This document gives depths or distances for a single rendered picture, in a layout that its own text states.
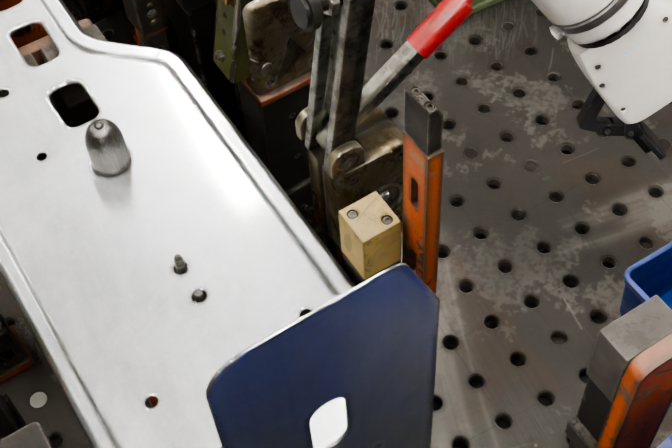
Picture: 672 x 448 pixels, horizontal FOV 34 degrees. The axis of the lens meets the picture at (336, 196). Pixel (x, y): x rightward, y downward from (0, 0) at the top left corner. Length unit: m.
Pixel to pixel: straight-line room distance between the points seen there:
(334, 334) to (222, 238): 0.42
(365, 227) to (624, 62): 0.30
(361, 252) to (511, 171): 0.51
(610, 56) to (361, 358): 0.53
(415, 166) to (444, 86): 0.62
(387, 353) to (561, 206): 0.77
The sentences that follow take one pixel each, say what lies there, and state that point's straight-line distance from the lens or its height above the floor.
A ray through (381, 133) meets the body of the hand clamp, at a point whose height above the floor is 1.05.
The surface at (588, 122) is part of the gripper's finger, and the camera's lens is 1.04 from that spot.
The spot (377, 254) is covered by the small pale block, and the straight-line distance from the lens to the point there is 0.81.
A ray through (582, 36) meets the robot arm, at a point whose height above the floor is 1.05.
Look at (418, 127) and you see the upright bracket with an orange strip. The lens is 0.71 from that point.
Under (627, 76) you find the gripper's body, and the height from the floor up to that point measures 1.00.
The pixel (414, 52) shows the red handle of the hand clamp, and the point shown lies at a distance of 0.83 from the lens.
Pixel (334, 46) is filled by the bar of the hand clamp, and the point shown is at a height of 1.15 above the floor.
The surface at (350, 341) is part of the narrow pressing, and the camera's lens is 0.48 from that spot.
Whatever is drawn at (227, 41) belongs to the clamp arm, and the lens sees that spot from 0.98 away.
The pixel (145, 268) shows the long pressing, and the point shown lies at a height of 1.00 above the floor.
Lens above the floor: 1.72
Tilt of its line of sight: 54 degrees down
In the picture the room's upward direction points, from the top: 4 degrees counter-clockwise
